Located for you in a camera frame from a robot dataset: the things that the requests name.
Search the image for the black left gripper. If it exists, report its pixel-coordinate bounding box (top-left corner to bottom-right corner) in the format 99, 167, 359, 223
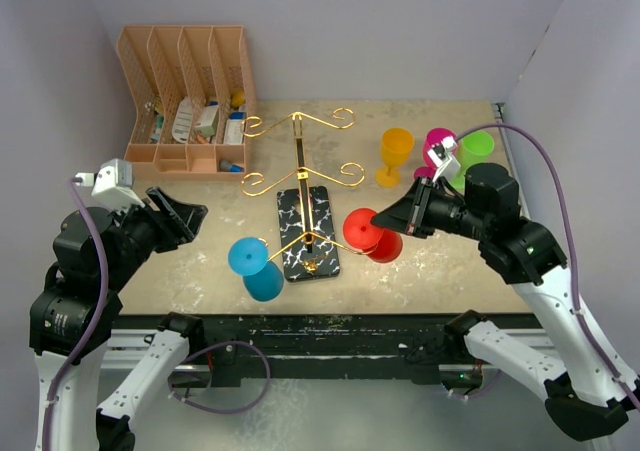
105, 184, 208, 287

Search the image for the white red medicine box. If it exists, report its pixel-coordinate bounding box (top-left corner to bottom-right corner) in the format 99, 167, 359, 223
194, 105, 219, 138

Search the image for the green plastic wine glass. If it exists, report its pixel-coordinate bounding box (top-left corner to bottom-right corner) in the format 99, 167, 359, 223
451, 130, 495, 191

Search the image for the peach plastic desk organizer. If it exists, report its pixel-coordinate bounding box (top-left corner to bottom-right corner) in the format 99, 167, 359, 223
117, 24, 258, 182

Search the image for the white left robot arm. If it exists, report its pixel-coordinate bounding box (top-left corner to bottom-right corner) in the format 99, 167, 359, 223
29, 181, 208, 450

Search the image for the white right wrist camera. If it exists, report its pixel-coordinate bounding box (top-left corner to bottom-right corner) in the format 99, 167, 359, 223
429, 137, 461, 182

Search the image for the white printed label packet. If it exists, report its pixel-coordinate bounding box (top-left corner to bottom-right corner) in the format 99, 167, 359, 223
171, 96, 193, 144

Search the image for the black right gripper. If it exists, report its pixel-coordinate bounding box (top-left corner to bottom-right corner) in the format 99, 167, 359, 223
373, 173, 491, 240

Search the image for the red plastic wine glass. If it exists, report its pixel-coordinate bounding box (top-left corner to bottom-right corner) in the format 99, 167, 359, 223
343, 208, 403, 263

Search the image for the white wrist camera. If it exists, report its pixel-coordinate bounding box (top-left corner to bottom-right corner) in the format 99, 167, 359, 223
429, 137, 461, 182
71, 159, 144, 212

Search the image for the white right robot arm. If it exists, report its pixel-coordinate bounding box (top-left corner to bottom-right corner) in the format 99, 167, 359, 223
371, 163, 639, 442

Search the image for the grey blue small bottle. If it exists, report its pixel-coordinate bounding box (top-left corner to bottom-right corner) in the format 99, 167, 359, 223
219, 159, 245, 173

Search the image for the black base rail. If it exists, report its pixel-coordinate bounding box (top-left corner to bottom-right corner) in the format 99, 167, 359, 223
194, 314, 479, 387

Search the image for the yellow round object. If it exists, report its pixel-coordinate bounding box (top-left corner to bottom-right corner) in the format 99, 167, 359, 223
231, 89, 246, 108

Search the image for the orange plastic wine glass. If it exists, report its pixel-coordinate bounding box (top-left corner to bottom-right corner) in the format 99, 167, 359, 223
375, 127, 415, 187

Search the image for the gold wire glass rack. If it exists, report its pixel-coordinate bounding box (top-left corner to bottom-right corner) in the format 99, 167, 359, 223
241, 107, 366, 283

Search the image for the pink plastic wine glass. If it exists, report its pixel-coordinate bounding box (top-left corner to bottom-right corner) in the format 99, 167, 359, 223
413, 127, 456, 179

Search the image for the white blue labelled box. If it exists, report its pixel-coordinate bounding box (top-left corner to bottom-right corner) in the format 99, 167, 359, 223
222, 111, 246, 145

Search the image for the blue plastic wine glass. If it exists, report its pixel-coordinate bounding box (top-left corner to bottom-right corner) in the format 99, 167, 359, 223
228, 237, 284, 302

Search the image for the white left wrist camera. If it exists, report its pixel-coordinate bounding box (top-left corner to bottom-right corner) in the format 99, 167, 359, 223
71, 159, 144, 212

